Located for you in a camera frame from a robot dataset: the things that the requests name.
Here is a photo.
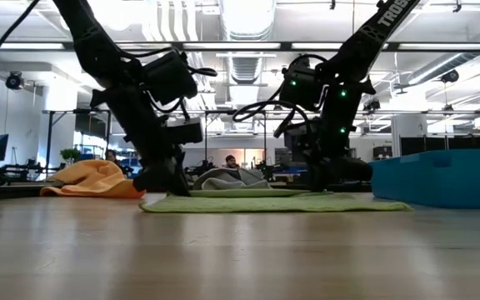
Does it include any white pillar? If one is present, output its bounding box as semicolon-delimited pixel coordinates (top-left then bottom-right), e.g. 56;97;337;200
391;114;428;158

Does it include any grey microfiber towel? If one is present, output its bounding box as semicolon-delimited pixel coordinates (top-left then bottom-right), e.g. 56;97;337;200
192;167;273;192

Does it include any black background screen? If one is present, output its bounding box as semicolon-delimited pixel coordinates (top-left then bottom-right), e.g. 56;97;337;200
74;111;111;139

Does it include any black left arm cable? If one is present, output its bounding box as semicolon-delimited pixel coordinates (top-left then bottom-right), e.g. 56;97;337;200
117;46;219;123

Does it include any small background potted plant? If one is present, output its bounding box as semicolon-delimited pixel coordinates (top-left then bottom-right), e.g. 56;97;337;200
59;147;82;167

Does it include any orange microfiber towel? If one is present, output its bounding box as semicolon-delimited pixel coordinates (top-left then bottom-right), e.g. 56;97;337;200
39;159;146;199

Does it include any teal plastic basket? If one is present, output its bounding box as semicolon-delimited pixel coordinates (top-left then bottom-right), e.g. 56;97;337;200
367;148;480;210

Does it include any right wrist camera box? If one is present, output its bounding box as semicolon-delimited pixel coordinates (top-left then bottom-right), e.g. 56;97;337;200
283;122;320;152

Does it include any black background rig frame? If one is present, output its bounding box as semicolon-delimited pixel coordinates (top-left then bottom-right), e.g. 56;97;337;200
203;108;268;168

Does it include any silver ventilation duct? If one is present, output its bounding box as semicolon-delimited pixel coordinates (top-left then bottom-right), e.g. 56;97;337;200
217;0;278;42

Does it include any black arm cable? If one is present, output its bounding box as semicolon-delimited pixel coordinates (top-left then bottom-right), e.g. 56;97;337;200
117;46;219;123
232;52;328;138

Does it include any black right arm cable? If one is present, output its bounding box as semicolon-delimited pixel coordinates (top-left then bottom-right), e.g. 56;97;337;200
232;52;328;138

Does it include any black cabinet row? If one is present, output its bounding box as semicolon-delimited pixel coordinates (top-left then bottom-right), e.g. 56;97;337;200
400;135;480;158

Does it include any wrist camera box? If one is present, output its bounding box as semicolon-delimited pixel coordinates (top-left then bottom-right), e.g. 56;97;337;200
165;117;204;146
283;122;320;152

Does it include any green microfiber towel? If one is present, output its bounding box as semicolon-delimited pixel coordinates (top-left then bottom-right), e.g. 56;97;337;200
138;188;414;214

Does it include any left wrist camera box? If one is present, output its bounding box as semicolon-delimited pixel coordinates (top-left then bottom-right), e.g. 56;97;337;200
165;117;204;146

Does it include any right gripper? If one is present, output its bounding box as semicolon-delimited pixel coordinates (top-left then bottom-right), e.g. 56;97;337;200
305;118;373;193

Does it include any long ceiling light strip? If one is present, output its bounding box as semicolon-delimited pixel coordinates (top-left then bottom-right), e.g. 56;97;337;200
0;40;480;53

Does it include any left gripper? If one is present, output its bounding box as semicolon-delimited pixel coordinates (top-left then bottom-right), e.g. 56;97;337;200
125;118;192;196

